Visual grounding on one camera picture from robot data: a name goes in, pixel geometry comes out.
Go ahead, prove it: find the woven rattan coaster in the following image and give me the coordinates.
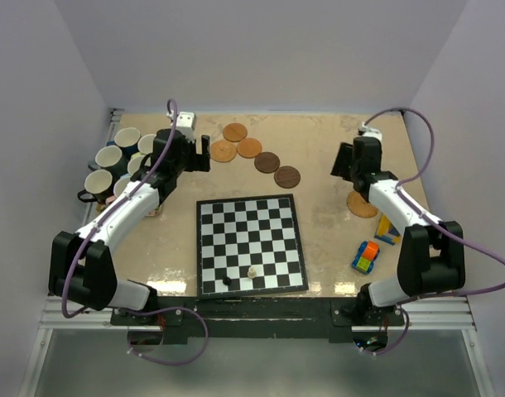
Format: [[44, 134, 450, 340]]
[[209, 140, 237, 163], [346, 191, 379, 218]]

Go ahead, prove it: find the light wooden coaster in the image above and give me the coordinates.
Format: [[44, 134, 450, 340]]
[[223, 122, 248, 142], [237, 138, 262, 159]]

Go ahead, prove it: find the dark blue mug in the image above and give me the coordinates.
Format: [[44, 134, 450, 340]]
[[106, 127, 141, 158]]

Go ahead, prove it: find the dark walnut coaster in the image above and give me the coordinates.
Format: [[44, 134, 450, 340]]
[[274, 165, 301, 189], [254, 152, 280, 174]]

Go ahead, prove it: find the teal grey mug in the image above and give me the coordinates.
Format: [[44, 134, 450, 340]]
[[88, 146, 128, 179]]

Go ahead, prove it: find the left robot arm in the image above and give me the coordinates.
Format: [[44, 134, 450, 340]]
[[48, 129, 210, 324]]

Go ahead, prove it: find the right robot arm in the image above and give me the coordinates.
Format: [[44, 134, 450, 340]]
[[331, 133, 465, 325]]

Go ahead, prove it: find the green mug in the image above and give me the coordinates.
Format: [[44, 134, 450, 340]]
[[137, 134, 156, 155]]

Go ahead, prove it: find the light blue mug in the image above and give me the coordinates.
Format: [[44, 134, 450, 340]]
[[127, 152, 148, 175]]

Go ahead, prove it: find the floral serving tray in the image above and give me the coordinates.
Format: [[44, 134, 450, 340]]
[[147, 204, 162, 217]]

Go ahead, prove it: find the pink mug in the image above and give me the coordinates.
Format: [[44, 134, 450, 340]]
[[105, 175, 130, 206]]

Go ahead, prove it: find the toy block tower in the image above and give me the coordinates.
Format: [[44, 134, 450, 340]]
[[374, 214, 402, 246]]

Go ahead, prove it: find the black mug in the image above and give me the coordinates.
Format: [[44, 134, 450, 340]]
[[77, 170, 114, 204]]

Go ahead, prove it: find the black white chessboard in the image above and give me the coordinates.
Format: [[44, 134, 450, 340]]
[[196, 194, 309, 299]]

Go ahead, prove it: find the colourful toy car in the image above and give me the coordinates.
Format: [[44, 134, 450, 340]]
[[351, 241, 380, 275]]

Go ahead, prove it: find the white chess piece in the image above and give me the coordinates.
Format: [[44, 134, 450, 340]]
[[248, 266, 257, 279]]

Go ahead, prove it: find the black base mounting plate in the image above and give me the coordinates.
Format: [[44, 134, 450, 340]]
[[111, 297, 405, 345]]

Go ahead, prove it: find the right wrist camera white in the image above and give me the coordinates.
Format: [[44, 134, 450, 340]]
[[358, 122, 382, 141]]

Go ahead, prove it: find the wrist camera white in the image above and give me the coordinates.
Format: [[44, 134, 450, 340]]
[[358, 122, 382, 141], [176, 112, 197, 138]]

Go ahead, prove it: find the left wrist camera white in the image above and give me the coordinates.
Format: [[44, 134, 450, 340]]
[[176, 112, 197, 138]]

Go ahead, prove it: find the left aluminium rail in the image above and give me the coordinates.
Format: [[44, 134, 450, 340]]
[[58, 108, 125, 296]]

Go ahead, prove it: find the aluminium rail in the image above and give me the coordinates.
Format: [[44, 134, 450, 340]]
[[40, 296, 476, 331], [58, 108, 125, 296]]

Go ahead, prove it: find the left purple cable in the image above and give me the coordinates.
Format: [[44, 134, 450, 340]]
[[60, 98, 209, 366]]

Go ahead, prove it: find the front aluminium rail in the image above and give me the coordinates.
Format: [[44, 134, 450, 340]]
[[40, 296, 476, 331]]

